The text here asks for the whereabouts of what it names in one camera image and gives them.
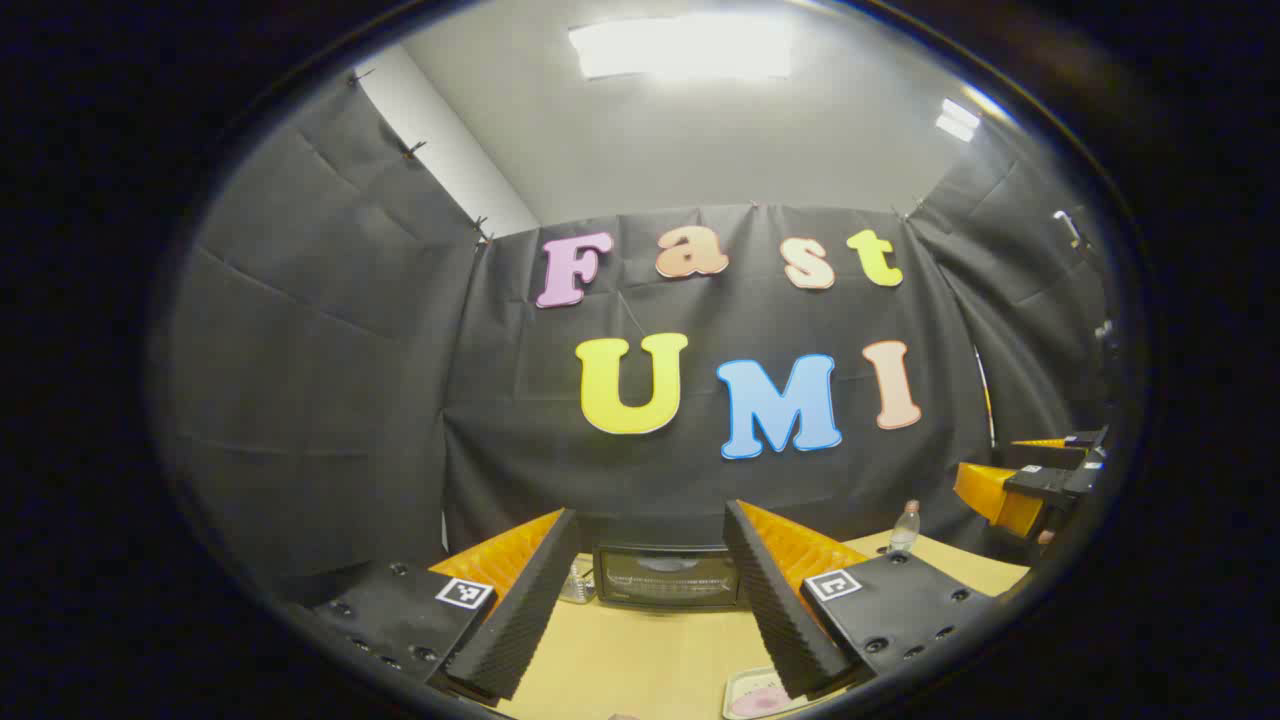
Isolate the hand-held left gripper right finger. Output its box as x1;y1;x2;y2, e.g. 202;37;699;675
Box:
722;498;1001;701

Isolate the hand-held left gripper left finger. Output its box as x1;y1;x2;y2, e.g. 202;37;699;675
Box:
290;507;583;703

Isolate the white square plate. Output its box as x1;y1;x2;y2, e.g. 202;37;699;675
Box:
722;666;811;720

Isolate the pink ham slice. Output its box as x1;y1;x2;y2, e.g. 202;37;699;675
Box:
730;685;793;717

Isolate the black electric oven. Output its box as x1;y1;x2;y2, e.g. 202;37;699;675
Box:
593;543;746;611

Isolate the clear glass container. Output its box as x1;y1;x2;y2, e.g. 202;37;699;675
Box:
560;555;598;605

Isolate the small ceiling light panel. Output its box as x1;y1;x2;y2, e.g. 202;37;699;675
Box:
935;97;983;143

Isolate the large ceiling light panel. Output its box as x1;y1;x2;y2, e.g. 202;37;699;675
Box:
568;15;793;81

